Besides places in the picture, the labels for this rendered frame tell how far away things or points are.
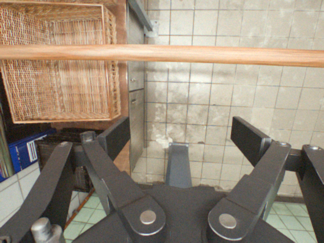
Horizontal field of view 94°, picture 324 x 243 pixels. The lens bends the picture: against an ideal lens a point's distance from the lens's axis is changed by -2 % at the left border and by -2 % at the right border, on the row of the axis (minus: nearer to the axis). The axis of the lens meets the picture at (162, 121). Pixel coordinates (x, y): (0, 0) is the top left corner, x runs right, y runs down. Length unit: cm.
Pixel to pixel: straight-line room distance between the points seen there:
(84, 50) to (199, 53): 22
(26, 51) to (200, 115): 137
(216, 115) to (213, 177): 68
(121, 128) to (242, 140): 13
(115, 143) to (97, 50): 22
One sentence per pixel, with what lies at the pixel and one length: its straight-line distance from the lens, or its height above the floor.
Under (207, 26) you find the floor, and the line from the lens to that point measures 159.
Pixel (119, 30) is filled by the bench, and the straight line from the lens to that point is 102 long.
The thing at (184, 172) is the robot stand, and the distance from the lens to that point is 118.
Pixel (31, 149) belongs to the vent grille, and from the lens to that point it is 117.
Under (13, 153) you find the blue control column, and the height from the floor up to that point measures 88.
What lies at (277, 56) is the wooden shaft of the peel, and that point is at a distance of 35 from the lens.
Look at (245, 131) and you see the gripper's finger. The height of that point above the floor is 135.
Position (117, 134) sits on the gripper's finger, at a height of 136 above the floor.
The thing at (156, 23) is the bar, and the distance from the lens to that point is 159.
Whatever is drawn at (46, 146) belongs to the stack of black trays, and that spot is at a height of 83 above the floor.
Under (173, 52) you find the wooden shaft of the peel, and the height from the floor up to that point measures 120.
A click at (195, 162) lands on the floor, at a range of 174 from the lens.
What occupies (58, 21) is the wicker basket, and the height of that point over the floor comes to 59.
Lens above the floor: 151
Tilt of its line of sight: 74 degrees down
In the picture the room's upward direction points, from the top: 157 degrees counter-clockwise
